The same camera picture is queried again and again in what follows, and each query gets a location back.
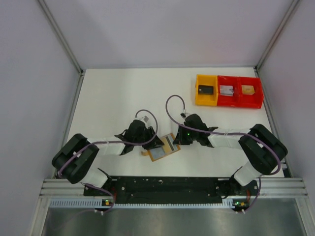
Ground middle red plastic bin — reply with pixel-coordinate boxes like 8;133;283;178
217;75;240;107

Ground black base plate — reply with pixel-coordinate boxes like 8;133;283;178
83;175;249;204

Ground purple cable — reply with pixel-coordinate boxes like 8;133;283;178
58;109;158;178
165;94;282;175

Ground gold card in bin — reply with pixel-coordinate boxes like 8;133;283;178
241;85;255;95

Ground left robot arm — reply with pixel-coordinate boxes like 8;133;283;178
52;118;164;195

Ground yellow plastic bin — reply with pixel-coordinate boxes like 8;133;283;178
194;74;219;106

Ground grey slotted cable duct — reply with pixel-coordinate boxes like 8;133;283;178
50;198;240;209

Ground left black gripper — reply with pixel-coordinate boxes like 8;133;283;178
133;126;164;150

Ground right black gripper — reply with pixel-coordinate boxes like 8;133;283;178
173;124;199;145

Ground black card in bin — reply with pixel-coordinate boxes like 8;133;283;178
197;85;214;95

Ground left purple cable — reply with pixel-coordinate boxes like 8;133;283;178
58;109;158;178

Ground red plastic bin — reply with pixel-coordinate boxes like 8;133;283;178
217;75;240;107
238;77;264;109

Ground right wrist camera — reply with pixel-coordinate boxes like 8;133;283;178
180;112;190;119

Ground silver card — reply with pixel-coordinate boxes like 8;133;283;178
220;85;234;96

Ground aluminium frame rail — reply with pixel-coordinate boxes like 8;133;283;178
39;177;308;198

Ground right red plastic bin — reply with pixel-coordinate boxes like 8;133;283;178
238;77;264;109

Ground yellow leather card holder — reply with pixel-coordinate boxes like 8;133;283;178
141;145;180;162

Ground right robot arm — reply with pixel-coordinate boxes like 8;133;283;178
173;113;288;195

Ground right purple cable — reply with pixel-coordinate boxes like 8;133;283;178
165;94;282;175

